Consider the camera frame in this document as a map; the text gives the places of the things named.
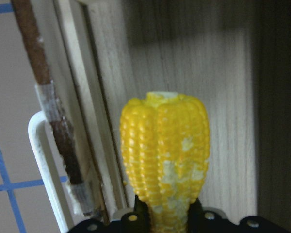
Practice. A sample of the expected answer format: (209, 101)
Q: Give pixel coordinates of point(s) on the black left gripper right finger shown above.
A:
(209, 221)

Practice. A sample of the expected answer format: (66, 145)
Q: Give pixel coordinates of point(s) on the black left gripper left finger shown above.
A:
(136, 221)

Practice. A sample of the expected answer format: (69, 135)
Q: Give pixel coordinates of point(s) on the yellow toy corn cob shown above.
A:
(165, 146)

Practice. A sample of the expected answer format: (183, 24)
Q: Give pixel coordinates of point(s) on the wooden drawer with white handle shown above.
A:
(89, 57)

